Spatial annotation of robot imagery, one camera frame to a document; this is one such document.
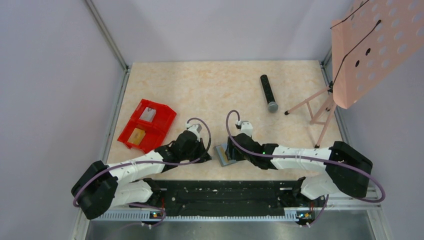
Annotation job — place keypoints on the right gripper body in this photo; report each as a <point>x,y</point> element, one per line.
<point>231,151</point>

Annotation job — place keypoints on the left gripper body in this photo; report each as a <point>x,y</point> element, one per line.
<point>201,151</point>

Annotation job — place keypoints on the grey card holder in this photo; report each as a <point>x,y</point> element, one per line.
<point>221,154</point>

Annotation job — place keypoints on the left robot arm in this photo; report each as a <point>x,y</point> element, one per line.
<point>104,186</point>

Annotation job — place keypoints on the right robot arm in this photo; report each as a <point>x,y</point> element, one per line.
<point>340,167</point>

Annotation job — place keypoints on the gold card in bin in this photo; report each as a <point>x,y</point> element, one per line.
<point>136,136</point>

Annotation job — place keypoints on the red plastic bin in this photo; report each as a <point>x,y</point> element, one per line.
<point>155,131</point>

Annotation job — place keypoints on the black microphone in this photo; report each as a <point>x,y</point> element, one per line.
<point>272,106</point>

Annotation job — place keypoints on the pink music stand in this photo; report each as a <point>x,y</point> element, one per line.
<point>374,38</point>

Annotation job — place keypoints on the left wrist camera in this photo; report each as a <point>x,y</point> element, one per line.
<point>195,128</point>

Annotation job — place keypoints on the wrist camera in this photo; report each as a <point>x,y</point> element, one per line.
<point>195,128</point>
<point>245,127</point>

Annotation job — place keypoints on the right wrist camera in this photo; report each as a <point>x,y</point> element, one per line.
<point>245,127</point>

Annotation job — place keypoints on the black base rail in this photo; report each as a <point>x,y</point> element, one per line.
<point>228,198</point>

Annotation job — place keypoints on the aluminium frame post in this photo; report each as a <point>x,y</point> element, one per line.
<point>107,37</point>

